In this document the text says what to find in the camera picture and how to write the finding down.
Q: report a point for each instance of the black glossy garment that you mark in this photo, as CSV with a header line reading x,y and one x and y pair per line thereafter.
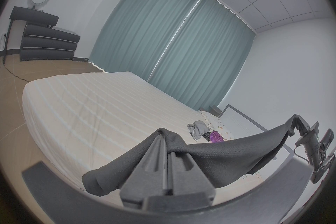
x,y
206,136

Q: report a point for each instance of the grey garment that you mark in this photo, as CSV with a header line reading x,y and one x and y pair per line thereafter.
x,y
199,127

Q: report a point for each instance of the black T-shirt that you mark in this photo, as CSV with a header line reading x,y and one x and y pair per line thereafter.
x,y
223,157

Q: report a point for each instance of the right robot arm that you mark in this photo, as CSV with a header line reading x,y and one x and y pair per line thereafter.
x,y
319,173

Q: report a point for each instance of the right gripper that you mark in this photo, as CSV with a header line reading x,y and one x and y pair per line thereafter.
x,y
312,144

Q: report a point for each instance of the bed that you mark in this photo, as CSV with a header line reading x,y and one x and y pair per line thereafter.
x,y
91,112

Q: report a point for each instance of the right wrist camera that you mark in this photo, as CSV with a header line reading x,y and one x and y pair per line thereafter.
x,y
328,139

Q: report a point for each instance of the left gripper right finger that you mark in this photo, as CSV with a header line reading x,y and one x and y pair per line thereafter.
x,y
181,181

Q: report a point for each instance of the white printed pillow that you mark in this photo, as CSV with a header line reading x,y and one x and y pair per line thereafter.
x,y
217,123

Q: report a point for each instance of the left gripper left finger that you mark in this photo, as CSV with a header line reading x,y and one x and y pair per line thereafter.
x,y
147,183

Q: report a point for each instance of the purple satin garment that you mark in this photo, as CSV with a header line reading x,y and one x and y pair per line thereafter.
x,y
216,136

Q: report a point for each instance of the grey bedside table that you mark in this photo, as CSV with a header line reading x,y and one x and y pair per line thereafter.
x,y
212,110

